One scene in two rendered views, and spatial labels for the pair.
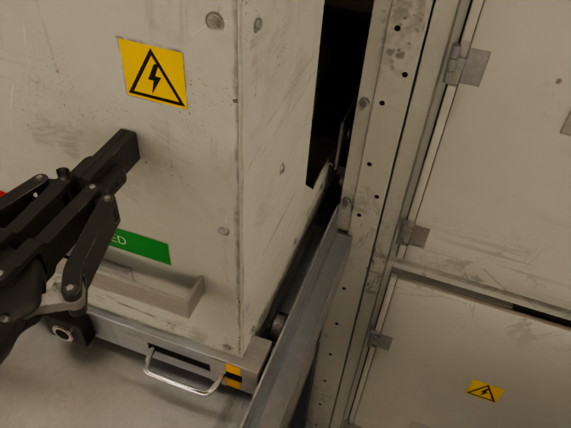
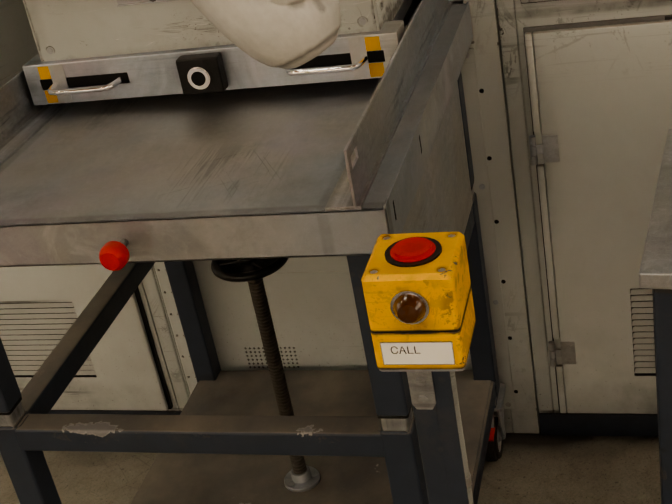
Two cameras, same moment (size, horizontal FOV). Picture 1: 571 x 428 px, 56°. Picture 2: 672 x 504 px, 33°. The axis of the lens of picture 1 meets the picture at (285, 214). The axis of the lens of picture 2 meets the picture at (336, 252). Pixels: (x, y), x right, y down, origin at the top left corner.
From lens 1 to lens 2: 1.07 m
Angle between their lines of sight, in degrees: 16
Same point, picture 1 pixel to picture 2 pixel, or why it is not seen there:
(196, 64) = not seen: outside the picture
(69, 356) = (205, 113)
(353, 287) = (491, 83)
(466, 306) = (617, 37)
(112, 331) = (246, 65)
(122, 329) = not seen: hidden behind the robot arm
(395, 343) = (563, 143)
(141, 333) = not seen: hidden behind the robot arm
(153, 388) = (299, 107)
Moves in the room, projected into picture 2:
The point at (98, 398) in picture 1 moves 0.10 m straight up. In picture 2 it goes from (248, 121) to (231, 48)
